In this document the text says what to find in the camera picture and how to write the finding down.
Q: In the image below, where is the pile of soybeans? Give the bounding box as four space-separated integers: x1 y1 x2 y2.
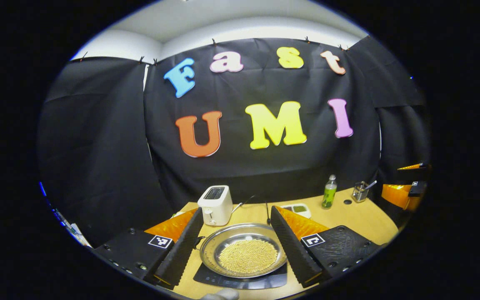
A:
218 239 278 274

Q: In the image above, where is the white toaster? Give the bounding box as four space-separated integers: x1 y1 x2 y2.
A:
197 185 234 226

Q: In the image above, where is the stainless steel pot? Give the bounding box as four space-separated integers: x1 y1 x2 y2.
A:
194 223 288 279

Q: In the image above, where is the white divided bean tray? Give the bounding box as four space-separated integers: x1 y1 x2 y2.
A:
281 203 312 219

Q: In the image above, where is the green label drink bottle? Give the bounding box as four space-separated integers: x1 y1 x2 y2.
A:
322 175 338 209

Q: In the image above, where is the black backdrop cloth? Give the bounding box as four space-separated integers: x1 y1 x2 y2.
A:
38 35 432 246

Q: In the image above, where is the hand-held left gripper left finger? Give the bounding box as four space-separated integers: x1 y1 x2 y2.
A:
94 207 204 288

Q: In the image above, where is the black induction cooktop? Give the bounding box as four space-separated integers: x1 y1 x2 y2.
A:
193 260 288 290

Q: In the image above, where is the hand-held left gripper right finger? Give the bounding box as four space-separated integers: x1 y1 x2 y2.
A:
270 205 381 289

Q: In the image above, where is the black toaster cable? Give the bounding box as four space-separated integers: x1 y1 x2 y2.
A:
232 195 272 225

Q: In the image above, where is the metal wire utensil holder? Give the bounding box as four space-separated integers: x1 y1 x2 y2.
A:
352 181 370 203

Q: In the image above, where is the white side desk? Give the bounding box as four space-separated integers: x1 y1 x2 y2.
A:
70 223 93 248

